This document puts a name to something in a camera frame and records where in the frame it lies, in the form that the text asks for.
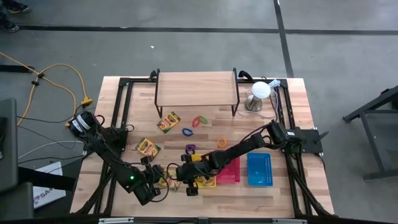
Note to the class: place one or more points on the black padded beam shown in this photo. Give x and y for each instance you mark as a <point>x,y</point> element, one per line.
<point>46,179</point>

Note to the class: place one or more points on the silver edge bracket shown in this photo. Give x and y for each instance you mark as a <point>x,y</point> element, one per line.
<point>115,220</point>
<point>289,221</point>

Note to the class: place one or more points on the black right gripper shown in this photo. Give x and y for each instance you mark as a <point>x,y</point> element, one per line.
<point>196,171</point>

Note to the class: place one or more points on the white printed box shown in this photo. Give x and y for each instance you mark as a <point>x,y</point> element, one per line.
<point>49,196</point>

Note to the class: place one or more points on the black flat floor bar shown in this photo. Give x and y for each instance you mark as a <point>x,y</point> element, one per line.
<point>15,68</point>

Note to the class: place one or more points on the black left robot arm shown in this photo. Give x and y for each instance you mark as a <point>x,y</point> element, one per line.
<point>118,168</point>

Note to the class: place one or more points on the yellow plastic basket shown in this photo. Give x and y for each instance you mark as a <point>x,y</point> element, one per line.
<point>197,158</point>

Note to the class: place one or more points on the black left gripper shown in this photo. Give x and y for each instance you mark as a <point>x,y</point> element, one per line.
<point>155,179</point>

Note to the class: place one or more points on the red plastic basket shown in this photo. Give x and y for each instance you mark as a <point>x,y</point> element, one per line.
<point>231,174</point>

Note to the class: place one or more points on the blue plastic basket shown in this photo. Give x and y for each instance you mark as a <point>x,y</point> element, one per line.
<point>259,169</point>

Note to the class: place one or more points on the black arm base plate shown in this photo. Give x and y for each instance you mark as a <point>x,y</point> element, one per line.
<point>308,140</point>
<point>119,140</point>

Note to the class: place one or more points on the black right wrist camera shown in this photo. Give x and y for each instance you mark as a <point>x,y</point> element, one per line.
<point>191,190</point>

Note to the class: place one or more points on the wooden desk shelf riser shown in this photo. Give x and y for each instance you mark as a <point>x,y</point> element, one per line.
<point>196,88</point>

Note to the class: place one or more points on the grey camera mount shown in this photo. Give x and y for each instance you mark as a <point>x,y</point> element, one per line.
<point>203,221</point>

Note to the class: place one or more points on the small blue band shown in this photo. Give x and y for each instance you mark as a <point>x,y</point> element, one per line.
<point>183,132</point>

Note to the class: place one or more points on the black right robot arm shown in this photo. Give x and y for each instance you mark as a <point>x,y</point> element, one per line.
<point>242,147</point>

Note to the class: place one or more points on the dark grey cabinet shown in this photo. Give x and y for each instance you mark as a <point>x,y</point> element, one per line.
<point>7,140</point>

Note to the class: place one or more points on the person's shoe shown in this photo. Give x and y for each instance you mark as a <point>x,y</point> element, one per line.
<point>7,25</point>
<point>17,6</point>

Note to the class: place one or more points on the dark grey block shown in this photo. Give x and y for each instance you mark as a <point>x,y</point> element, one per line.
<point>15,202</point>

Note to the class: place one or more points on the black metal cart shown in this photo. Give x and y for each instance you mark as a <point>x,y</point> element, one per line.
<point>376,140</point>

